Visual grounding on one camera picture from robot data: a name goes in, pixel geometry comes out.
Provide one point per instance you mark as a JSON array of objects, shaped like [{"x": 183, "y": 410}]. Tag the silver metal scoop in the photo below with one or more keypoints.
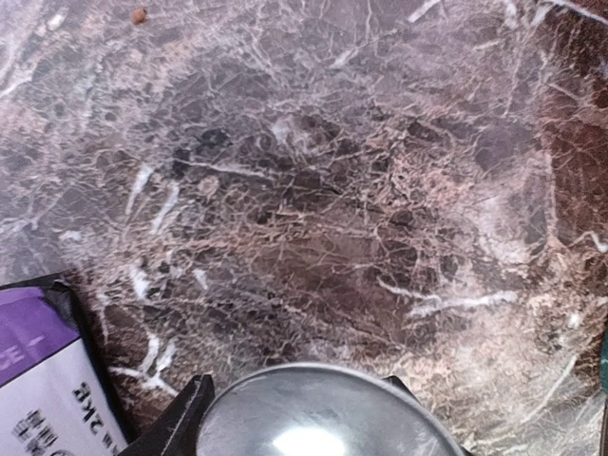
[{"x": 317, "y": 409}]

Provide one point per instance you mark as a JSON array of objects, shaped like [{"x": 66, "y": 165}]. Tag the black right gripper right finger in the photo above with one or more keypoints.
[{"x": 397, "y": 382}]

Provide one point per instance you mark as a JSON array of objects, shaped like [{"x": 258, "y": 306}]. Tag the purple white pet food bag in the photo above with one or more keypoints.
[{"x": 57, "y": 397}]

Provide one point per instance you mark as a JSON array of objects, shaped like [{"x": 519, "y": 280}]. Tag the dark green cup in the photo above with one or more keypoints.
[{"x": 603, "y": 362}]

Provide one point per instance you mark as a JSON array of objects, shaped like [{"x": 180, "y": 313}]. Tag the brown kibble piece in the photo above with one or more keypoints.
[{"x": 138, "y": 16}]

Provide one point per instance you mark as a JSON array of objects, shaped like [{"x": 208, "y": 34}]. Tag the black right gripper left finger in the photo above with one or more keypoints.
[{"x": 175, "y": 432}]

